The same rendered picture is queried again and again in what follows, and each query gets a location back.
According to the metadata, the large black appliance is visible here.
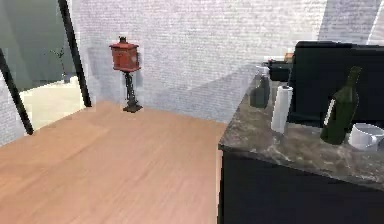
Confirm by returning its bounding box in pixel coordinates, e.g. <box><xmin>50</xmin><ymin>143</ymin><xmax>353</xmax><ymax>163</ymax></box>
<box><xmin>287</xmin><ymin>40</ymin><xmax>384</xmax><ymax>129</ymax></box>

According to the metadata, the white paper towel roll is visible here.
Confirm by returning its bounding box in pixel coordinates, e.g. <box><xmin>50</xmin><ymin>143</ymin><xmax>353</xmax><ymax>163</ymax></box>
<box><xmin>270</xmin><ymin>84</ymin><xmax>294</xmax><ymax>135</ymax></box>

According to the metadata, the white mug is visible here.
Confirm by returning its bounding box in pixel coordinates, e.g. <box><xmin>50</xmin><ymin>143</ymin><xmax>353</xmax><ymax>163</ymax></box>
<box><xmin>347</xmin><ymin>122</ymin><xmax>384</xmax><ymax>152</ymax></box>

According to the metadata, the dark green wine bottle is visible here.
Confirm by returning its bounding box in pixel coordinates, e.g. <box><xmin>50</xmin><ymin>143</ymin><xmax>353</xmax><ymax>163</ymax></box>
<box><xmin>319</xmin><ymin>65</ymin><xmax>363</xmax><ymax>146</ymax></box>

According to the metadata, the black cabinet with marble top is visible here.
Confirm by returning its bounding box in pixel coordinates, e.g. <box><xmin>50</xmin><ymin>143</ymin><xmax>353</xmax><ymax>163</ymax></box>
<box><xmin>217</xmin><ymin>79</ymin><xmax>384</xmax><ymax>224</ymax></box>

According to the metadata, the small black box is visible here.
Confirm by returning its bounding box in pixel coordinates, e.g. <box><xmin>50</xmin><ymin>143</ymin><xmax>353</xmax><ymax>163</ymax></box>
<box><xmin>267</xmin><ymin>59</ymin><xmax>294</xmax><ymax>83</ymax></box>

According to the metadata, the red box on black stand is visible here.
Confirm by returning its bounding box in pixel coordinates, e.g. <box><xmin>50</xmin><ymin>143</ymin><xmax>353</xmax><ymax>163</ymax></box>
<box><xmin>109</xmin><ymin>35</ymin><xmax>144</xmax><ymax>114</ymax></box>

